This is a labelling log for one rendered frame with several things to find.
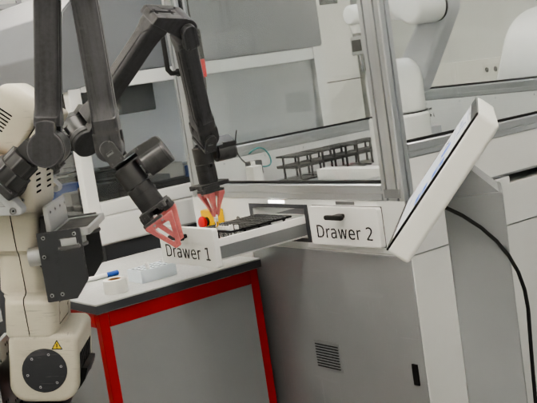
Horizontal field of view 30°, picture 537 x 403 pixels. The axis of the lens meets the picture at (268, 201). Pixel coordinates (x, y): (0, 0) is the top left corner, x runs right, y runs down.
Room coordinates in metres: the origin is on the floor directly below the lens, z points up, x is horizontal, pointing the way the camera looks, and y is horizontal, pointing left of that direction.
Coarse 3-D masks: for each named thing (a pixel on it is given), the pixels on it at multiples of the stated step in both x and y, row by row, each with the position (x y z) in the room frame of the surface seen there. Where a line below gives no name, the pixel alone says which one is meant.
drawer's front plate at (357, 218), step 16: (320, 208) 2.82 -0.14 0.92; (336, 208) 2.76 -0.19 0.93; (352, 208) 2.71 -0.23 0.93; (368, 208) 2.66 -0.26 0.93; (320, 224) 2.83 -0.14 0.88; (336, 224) 2.77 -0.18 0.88; (352, 224) 2.72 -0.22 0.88; (368, 224) 2.66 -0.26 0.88; (320, 240) 2.84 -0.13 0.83; (336, 240) 2.78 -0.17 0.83; (352, 240) 2.72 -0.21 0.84; (384, 240) 2.64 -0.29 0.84
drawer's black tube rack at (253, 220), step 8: (248, 216) 3.05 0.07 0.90; (256, 216) 3.04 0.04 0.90; (264, 216) 3.00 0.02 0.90; (272, 216) 2.97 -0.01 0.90; (280, 216) 2.95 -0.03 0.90; (288, 216) 2.93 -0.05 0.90; (224, 224) 2.96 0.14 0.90; (232, 224) 2.93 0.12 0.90; (240, 224) 2.91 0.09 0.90; (248, 224) 2.89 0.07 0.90; (256, 224) 2.87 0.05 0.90; (264, 224) 2.87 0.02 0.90; (240, 232) 2.95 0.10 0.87
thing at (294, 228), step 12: (300, 216) 2.95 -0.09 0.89; (264, 228) 2.83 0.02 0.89; (276, 228) 2.85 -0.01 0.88; (288, 228) 2.87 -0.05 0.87; (300, 228) 2.90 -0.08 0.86; (228, 240) 2.75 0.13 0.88; (240, 240) 2.77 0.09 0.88; (252, 240) 2.79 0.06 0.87; (264, 240) 2.82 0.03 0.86; (276, 240) 2.84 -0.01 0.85; (288, 240) 2.87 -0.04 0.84; (228, 252) 2.74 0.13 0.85; (240, 252) 2.77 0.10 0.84
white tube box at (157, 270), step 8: (152, 264) 3.04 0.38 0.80; (160, 264) 3.03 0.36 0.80; (168, 264) 3.01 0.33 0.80; (128, 272) 3.01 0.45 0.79; (136, 272) 2.97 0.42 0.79; (144, 272) 2.96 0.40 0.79; (152, 272) 2.97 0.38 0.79; (160, 272) 2.99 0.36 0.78; (168, 272) 3.00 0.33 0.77; (176, 272) 3.02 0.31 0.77; (136, 280) 2.98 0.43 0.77; (144, 280) 2.95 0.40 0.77; (152, 280) 2.97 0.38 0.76
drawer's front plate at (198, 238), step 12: (192, 228) 2.78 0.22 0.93; (204, 228) 2.74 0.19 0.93; (192, 240) 2.79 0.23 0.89; (204, 240) 2.74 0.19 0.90; (216, 240) 2.70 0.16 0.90; (168, 252) 2.90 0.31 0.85; (192, 252) 2.80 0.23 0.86; (204, 252) 2.75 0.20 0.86; (216, 252) 2.70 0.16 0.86; (192, 264) 2.80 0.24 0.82; (204, 264) 2.75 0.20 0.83; (216, 264) 2.70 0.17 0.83
